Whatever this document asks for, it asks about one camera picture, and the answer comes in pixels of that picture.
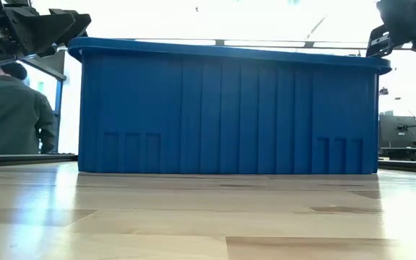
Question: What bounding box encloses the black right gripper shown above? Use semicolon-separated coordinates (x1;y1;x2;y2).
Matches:
365;0;416;61

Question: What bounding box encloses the blue ribbed plastic bin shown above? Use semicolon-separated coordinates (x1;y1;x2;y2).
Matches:
67;36;392;176

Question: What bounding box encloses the person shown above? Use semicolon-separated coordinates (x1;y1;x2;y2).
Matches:
0;61;59;155

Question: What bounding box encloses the large black computer monitor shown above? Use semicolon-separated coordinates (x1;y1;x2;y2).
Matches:
378;114;416;149

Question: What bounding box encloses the long ceiling light bar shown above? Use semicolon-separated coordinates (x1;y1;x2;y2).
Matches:
134;38;370;51

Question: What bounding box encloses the black table frame rail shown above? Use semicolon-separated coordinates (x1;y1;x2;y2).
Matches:
377;159;416;175
0;153;79;168

